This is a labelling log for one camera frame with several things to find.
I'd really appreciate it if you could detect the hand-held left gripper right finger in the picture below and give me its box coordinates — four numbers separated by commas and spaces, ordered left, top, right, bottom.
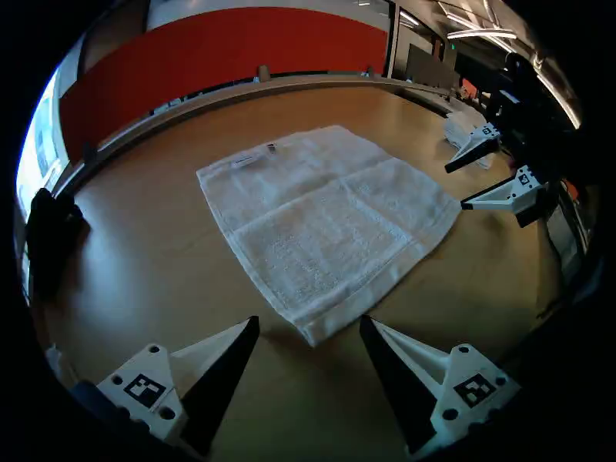
359, 315, 523, 458

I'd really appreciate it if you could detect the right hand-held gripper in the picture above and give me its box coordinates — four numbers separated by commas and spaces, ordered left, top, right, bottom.
444, 52, 586, 229

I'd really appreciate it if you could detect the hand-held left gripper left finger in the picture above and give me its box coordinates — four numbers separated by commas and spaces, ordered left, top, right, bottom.
95, 315, 261, 458

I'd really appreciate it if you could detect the white towel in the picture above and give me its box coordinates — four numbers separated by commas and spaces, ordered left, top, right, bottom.
196, 124, 463, 349

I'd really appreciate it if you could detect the stack of white towels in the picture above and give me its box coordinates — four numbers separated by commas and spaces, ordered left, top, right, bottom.
442, 109, 494, 170

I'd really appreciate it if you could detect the heap of black towels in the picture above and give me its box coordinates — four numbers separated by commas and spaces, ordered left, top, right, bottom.
25, 188, 90, 270

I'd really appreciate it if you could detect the red desk screen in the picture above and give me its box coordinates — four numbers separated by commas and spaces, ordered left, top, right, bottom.
59, 6, 454, 167

